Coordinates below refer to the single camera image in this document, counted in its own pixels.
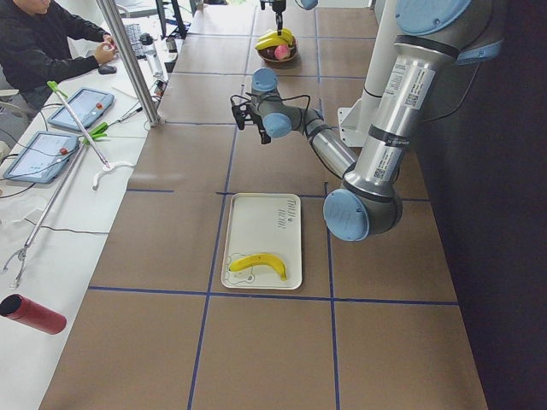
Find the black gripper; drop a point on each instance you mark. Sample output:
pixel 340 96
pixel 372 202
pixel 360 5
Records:
pixel 279 7
pixel 261 131

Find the ripe yellow banana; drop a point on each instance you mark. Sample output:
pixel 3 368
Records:
pixel 260 259

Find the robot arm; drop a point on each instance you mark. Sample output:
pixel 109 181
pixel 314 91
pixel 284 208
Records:
pixel 304 4
pixel 415 41

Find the wicker fruit basket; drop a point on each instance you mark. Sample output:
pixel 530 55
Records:
pixel 293 54

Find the white bear tray plate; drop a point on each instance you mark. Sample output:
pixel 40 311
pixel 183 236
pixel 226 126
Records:
pixel 264 223

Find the pink red apple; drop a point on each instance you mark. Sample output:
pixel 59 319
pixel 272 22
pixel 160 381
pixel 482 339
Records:
pixel 282 52

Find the dark red apple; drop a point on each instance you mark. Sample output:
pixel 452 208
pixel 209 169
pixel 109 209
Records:
pixel 268 54

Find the grey water bottle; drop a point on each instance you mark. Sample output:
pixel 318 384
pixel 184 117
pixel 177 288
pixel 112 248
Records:
pixel 150 53

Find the black computer mouse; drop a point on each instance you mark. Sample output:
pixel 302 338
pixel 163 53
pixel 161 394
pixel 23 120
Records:
pixel 106 69

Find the blue teach pendant far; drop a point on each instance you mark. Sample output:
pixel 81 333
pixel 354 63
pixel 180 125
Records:
pixel 88 104

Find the blue teach pendant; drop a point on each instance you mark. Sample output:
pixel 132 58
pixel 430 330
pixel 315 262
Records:
pixel 43 158
pixel 88 104

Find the blue teach pendant near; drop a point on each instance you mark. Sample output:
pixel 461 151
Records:
pixel 43 158

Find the seated person black jacket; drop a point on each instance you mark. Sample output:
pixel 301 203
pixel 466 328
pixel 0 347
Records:
pixel 35 50

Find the red cylinder bottle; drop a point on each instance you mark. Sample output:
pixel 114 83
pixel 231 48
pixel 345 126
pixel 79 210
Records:
pixel 28 312

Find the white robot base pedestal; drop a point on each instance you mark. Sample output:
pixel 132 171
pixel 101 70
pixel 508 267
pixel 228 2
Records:
pixel 354 122

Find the aluminium frame post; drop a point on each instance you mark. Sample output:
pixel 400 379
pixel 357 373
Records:
pixel 134 72

